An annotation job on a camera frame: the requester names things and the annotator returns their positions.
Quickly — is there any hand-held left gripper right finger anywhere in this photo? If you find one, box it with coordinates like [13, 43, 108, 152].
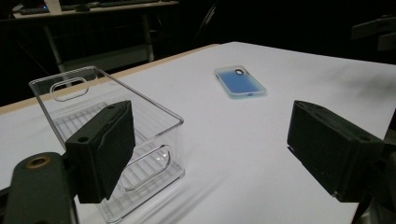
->
[286, 99, 387, 203]

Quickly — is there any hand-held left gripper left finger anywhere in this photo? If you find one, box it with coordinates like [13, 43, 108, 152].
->
[64, 99, 137, 204]

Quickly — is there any clear plastic storage bin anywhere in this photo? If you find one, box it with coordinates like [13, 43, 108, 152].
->
[28, 64, 187, 224]

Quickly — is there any blue translucent phone case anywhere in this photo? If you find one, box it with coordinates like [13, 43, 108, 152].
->
[213, 64, 268, 100]

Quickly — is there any white table cover sheet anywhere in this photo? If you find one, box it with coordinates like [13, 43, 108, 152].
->
[0, 41, 396, 224]

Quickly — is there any white-legged wooden desk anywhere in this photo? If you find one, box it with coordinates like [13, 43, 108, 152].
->
[12, 0, 180, 74]

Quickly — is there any black keyboard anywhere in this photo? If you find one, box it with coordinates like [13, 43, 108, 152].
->
[18, 7, 43, 16]

